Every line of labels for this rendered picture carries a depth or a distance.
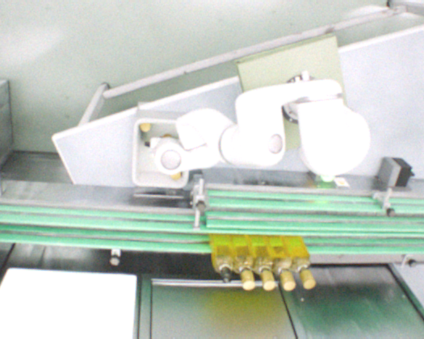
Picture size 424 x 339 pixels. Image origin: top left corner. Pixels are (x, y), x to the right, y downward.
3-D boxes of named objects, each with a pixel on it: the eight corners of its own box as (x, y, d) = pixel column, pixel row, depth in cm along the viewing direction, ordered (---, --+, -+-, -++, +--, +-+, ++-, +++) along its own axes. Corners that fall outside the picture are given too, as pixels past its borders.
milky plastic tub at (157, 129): (133, 173, 139) (132, 186, 132) (136, 109, 130) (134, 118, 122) (185, 176, 142) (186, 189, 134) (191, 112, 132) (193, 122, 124)
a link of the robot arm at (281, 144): (286, 156, 93) (278, 88, 91) (358, 157, 74) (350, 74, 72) (223, 169, 85) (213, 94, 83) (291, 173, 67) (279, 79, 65)
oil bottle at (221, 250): (207, 232, 138) (214, 276, 119) (208, 218, 135) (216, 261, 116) (224, 233, 138) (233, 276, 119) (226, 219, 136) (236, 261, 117)
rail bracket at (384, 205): (367, 195, 138) (385, 217, 126) (374, 177, 135) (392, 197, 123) (378, 196, 139) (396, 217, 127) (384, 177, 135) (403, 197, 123)
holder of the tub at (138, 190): (133, 186, 142) (132, 198, 135) (136, 109, 130) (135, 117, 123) (183, 189, 144) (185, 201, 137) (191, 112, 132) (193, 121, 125)
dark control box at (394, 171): (376, 175, 150) (387, 186, 142) (383, 156, 146) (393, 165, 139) (396, 176, 151) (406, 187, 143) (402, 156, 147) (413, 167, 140)
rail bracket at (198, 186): (190, 215, 133) (192, 238, 122) (195, 168, 126) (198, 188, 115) (199, 215, 134) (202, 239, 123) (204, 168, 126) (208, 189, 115)
